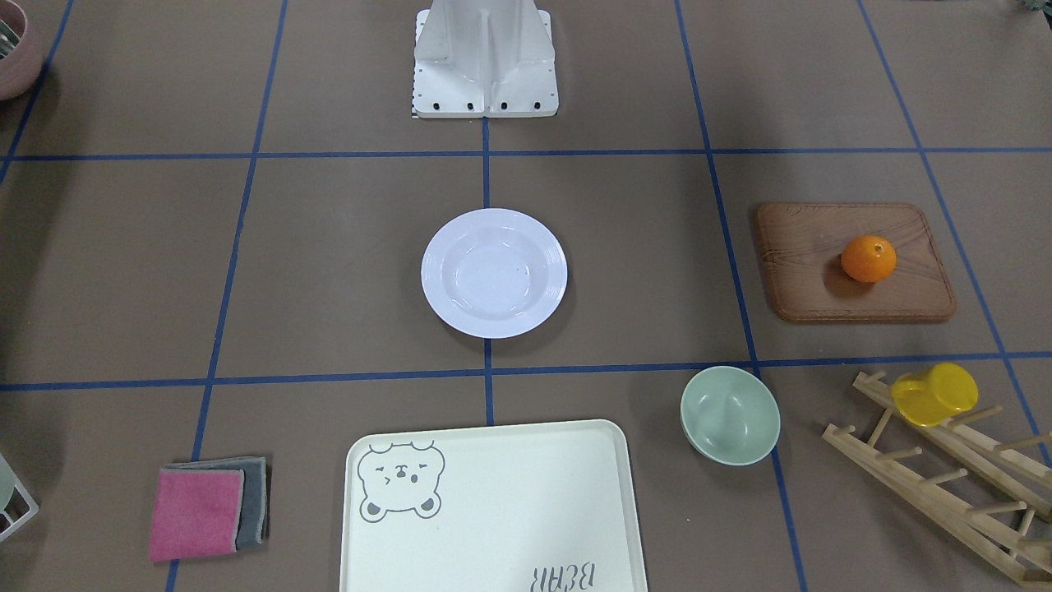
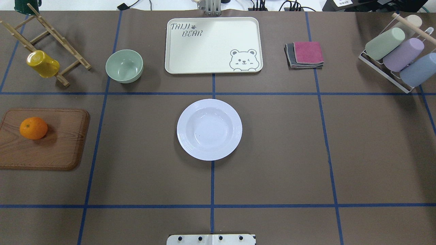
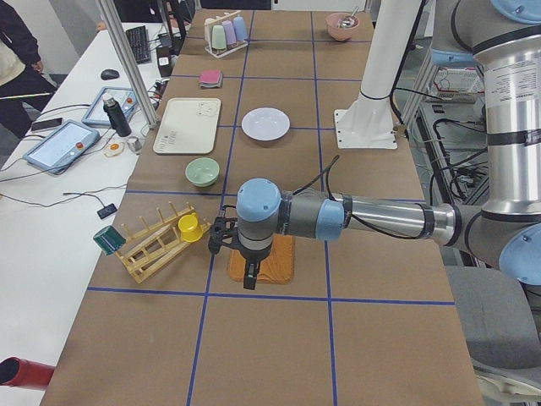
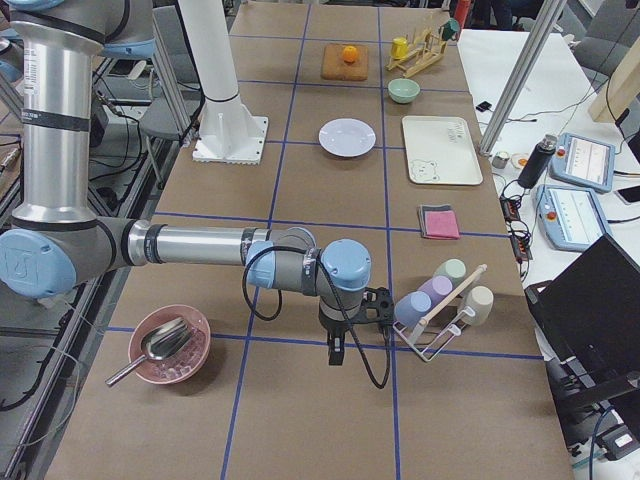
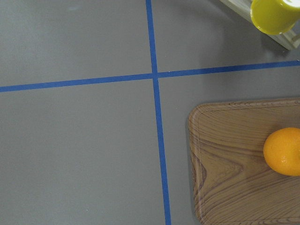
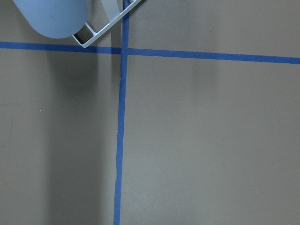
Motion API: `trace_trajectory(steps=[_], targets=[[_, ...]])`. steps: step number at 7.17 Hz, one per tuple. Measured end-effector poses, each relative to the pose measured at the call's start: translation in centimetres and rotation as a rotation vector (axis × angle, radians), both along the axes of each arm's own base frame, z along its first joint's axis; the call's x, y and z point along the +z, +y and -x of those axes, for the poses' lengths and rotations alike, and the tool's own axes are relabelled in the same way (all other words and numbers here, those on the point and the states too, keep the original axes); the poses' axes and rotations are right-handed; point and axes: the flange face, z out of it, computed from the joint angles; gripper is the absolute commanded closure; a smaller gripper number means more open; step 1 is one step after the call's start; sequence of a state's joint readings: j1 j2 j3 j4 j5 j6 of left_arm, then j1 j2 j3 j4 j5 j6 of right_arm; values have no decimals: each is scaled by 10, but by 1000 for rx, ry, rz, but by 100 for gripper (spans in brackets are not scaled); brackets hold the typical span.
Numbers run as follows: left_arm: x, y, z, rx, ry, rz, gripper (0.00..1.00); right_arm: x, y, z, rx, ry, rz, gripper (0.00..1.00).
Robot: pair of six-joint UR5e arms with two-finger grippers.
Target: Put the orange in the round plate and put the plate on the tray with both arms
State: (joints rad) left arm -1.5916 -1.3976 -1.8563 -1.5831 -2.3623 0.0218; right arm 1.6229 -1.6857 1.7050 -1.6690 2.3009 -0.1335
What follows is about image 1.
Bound wood grain tray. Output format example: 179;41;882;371
752;201;957;323

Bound wooden dish rack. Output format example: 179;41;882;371
822;372;1051;591

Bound orange fruit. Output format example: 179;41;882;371
839;234;897;284

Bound yellow cup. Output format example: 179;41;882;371
890;361;978;427

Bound green bowl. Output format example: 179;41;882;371
679;366;782;467

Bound pink sponge cloth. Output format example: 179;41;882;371
148;468;244;562

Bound cream bear tray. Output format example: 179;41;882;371
339;419;648;591

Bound grey cloth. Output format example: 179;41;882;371
162;456;268;552

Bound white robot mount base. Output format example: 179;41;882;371
411;1;560;119

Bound white round plate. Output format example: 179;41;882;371
420;207;569;340

